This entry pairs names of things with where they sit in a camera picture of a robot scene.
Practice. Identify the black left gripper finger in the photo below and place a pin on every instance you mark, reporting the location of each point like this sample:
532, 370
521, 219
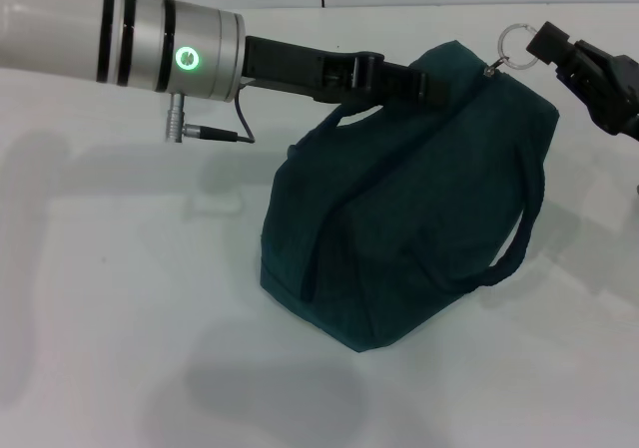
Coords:
414, 86

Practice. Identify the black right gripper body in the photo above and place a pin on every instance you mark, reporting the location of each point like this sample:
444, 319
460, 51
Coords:
614, 94

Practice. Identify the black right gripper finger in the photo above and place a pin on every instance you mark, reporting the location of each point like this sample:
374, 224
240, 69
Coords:
549, 44
571, 84

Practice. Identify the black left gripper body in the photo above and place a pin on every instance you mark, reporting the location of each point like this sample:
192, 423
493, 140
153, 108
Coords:
299, 69

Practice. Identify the dark teal insulated lunch bag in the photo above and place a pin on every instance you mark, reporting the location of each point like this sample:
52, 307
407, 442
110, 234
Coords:
409, 208

